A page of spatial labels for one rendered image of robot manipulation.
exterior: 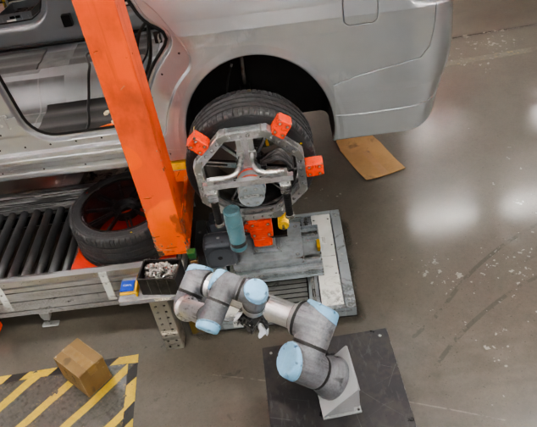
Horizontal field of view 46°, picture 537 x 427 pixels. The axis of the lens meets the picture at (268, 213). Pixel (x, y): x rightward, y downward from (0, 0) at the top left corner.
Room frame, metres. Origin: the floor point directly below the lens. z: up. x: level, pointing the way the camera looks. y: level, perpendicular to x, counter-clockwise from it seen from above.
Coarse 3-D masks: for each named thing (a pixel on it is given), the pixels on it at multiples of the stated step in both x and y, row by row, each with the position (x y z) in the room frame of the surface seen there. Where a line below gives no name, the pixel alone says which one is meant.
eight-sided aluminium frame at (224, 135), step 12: (216, 132) 2.58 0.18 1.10; (228, 132) 2.54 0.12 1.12; (240, 132) 2.52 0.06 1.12; (252, 132) 2.51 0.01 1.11; (264, 132) 2.50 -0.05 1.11; (216, 144) 2.53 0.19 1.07; (276, 144) 2.50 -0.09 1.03; (288, 144) 2.50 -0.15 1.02; (204, 156) 2.53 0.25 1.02; (300, 156) 2.49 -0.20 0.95; (300, 168) 2.51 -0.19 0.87; (204, 180) 2.53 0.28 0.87; (300, 180) 2.50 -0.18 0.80; (204, 192) 2.53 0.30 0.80; (300, 192) 2.49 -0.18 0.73; (228, 204) 2.57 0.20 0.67; (276, 204) 2.56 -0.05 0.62; (252, 216) 2.52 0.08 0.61; (264, 216) 2.51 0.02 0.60; (276, 216) 2.50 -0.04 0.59
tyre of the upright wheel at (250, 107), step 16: (224, 96) 2.80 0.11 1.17; (240, 96) 2.75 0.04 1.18; (256, 96) 2.74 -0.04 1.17; (272, 96) 2.77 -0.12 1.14; (208, 112) 2.73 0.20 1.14; (224, 112) 2.64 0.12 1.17; (240, 112) 2.61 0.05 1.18; (256, 112) 2.60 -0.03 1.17; (272, 112) 2.61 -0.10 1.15; (288, 112) 2.67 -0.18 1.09; (192, 128) 2.77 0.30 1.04; (208, 128) 2.61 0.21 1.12; (304, 128) 2.64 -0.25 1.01; (304, 144) 2.57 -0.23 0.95; (192, 160) 2.62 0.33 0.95; (192, 176) 2.62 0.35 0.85
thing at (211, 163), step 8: (224, 144) 2.64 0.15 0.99; (232, 152) 2.63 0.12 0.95; (208, 160) 2.64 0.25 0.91; (216, 160) 2.64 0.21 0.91; (224, 160) 2.64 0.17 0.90; (232, 160) 2.64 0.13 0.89; (208, 168) 2.73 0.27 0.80; (216, 168) 2.82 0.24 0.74; (272, 168) 2.61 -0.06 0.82; (280, 168) 2.61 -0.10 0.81; (296, 168) 2.60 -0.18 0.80; (208, 176) 2.67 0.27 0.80; (296, 176) 2.58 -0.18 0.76; (272, 184) 2.73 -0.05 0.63; (224, 192) 2.66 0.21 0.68; (232, 192) 2.69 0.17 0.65; (272, 192) 2.66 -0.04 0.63; (280, 192) 2.62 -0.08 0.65; (224, 200) 2.61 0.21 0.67; (232, 200) 2.62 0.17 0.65; (264, 200) 2.62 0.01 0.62; (272, 200) 2.60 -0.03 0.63
